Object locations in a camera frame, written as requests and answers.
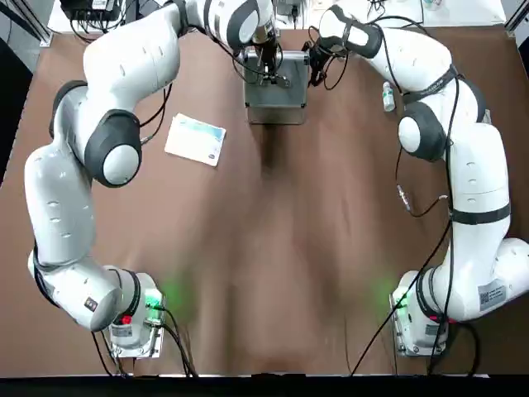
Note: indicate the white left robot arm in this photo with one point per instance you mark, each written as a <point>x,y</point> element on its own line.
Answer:
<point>124,62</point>

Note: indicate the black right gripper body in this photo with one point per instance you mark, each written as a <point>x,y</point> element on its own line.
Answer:
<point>322,53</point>

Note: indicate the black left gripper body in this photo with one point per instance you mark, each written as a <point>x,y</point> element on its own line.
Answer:
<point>269,55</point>

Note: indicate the folded mask packet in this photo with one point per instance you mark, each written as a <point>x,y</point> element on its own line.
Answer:
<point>194,140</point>

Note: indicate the aluminium first-aid case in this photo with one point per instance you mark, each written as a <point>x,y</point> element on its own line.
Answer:
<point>274,97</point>

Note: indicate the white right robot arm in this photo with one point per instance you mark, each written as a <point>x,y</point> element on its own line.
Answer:
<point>475,173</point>

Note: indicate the white disinfectant bottle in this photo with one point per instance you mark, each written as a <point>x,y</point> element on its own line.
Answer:
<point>387,97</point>

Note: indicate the black network switch box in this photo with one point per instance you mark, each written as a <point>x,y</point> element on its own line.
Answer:
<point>89,8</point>

